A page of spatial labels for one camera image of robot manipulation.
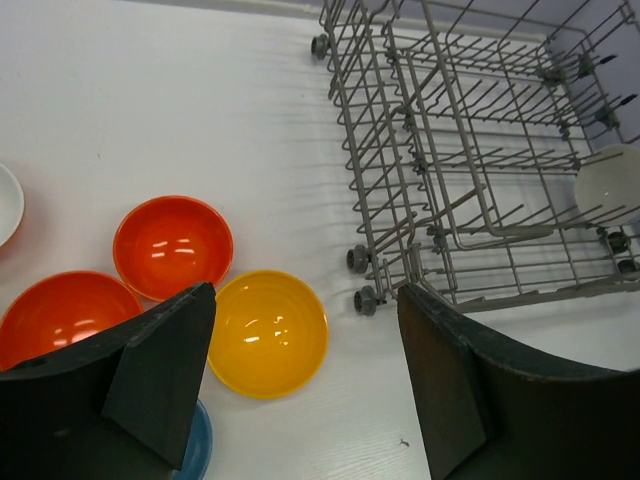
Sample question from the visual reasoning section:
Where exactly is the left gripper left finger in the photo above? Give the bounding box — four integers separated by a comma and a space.
1, 282, 216, 479

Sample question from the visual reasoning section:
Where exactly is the blue bowl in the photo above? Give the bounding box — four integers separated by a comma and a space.
171, 400, 214, 480

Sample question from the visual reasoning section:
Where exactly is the large yellow bowl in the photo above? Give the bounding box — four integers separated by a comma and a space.
207, 270, 330, 400

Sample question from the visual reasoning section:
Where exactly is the orange bowl near rack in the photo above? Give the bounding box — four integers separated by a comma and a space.
112, 195, 234, 301

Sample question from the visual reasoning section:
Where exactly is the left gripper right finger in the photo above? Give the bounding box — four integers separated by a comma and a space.
397, 284, 639, 479

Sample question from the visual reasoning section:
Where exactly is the white orange-bottom bowl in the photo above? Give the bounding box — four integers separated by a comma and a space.
0, 164, 25, 246

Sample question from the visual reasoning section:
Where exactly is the white round bowl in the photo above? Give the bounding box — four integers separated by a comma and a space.
574, 144, 639, 227

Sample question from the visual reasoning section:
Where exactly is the orange bowl left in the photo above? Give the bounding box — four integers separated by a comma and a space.
1, 271, 143, 370

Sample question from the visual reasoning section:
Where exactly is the grey wire dish rack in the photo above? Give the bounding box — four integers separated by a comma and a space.
311, 1, 639, 316

